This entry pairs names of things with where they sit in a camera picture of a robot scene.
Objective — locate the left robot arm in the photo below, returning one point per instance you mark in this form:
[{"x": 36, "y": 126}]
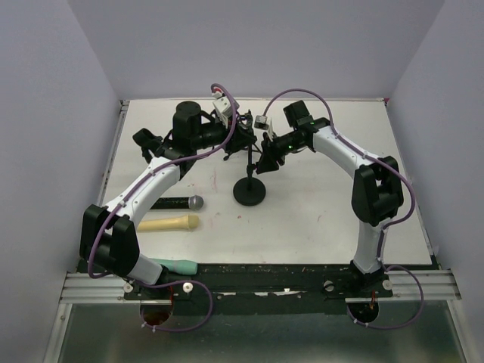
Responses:
[{"x": 109, "y": 242}]

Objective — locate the teal microphone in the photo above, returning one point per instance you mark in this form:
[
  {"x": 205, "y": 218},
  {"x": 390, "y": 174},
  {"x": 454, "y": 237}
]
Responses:
[{"x": 180, "y": 267}]

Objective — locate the cream microphone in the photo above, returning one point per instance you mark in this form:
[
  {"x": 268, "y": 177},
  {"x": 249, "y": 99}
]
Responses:
[{"x": 186, "y": 222}]

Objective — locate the aluminium frame rail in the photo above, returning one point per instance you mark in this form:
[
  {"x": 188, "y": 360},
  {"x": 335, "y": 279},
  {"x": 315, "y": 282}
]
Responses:
[{"x": 421, "y": 282}]

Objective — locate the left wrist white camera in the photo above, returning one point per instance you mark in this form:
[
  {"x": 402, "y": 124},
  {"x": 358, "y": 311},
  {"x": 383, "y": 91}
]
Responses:
[{"x": 222, "y": 107}]

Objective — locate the black round-base mic stand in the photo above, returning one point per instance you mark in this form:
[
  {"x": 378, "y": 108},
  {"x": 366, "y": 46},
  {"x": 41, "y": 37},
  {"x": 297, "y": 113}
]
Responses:
[{"x": 148, "y": 142}]

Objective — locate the black microphone silver grille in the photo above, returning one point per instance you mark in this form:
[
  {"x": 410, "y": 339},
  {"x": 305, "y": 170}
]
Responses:
[{"x": 194, "y": 203}]

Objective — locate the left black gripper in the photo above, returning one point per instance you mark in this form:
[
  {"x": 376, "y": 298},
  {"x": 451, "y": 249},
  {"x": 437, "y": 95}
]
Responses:
[{"x": 240, "y": 139}]

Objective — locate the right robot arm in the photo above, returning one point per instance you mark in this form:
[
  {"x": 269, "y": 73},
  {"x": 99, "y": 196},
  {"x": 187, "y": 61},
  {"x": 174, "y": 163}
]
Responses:
[{"x": 376, "y": 191}]

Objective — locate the black mounting rail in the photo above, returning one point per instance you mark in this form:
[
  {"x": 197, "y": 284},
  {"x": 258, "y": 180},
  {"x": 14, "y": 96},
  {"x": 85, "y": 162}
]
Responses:
[{"x": 264, "y": 289}]

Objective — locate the wrist white camera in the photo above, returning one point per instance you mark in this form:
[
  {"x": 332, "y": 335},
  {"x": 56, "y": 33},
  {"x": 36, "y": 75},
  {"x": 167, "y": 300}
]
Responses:
[
  {"x": 222, "y": 107},
  {"x": 264, "y": 123}
]

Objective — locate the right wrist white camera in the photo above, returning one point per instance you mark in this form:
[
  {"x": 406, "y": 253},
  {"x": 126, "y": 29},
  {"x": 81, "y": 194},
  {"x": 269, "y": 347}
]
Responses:
[{"x": 264, "y": 123}]

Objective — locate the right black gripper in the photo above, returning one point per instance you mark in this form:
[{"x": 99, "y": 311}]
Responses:
[{"x": 266, "y": 162}]

